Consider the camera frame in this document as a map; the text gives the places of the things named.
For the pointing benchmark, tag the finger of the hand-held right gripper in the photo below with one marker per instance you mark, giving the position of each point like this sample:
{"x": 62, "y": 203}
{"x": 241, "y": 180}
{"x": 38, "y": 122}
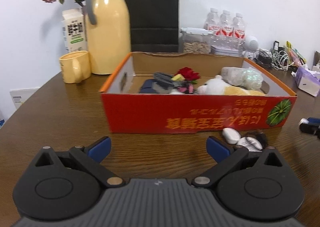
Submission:
{"x": 311, "y": 128}

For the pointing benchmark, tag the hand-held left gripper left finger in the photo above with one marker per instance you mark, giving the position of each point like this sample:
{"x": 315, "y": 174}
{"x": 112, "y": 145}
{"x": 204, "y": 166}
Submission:
{"x": 101, "y": 148}

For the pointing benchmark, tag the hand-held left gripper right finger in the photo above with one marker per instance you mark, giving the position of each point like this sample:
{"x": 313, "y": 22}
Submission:
{"x": 217, "y": 148}

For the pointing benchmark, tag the red cardboard box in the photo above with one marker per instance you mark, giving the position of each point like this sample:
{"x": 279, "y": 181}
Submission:
{"x": 150, "y": 114}

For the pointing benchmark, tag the yellow and white plush toy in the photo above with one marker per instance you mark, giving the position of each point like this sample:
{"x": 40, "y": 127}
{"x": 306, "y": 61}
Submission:
{"x": 217, "y": 84}

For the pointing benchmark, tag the clear plastic bag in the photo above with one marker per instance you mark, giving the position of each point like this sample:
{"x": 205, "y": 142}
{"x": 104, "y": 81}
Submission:
{"x": 245, "y": 77}

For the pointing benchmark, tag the navy zip case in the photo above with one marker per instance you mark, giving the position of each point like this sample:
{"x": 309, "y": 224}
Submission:
{"x": 147, "y": 87}

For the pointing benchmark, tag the red artificial rose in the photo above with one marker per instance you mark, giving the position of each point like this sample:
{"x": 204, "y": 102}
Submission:
{"x": 188, "y": 73}

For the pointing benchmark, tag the small white rounded case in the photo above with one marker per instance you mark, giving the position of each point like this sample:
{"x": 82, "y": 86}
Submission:
{"x": 231, "y": 135}

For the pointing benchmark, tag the purple tissue pack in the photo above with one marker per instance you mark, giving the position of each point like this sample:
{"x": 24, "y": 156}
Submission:
{"x": 307, "y": 79}

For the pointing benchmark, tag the white charger block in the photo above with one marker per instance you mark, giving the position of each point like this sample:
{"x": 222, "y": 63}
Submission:
{"x": 316, "y": 67}

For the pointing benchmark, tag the wooden board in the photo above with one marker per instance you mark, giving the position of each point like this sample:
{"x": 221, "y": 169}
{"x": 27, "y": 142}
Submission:
{"x": 317, "y": 55}

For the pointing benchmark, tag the colourful snack packet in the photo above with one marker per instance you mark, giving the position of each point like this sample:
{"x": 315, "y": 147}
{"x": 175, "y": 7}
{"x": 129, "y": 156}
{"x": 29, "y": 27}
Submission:
{"x": 296, "y": 54}

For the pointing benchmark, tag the yellow mug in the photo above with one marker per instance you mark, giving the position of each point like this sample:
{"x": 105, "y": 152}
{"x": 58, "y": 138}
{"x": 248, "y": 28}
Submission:
{"x": 75, "y": 65}

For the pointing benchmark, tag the white printed carton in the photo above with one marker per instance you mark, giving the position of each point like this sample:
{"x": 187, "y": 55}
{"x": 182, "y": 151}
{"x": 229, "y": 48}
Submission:
{"x": 21, "y": 98}

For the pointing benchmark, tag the pale rectangular tin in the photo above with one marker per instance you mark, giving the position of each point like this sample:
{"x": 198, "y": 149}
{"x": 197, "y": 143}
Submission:
{"x": 225, "y": 50}

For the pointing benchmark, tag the white robot speaker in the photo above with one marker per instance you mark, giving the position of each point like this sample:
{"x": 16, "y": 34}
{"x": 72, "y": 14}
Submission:
{"x": 251, "y": 43}

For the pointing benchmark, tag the clear food container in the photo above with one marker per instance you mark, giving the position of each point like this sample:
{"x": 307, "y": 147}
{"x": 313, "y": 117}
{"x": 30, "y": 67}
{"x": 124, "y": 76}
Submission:
{"x": 196, "y": 44}

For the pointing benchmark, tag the yellow thermos jug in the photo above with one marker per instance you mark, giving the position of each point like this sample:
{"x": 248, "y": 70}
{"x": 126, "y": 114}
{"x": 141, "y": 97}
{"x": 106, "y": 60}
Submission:
{"x": 110, "y": 29}

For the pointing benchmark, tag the white milk carton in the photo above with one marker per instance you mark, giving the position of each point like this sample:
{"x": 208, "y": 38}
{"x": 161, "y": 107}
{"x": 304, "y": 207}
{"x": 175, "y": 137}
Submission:
{"x": 73, "y": 29}

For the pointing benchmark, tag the black paper bag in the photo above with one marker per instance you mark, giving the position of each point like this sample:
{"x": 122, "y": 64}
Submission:
{"x": 150, "y": 12}

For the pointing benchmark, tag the black wall plug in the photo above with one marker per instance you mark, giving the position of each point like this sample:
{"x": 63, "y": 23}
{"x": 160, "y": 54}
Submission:
{"x": 276, "y": 45}

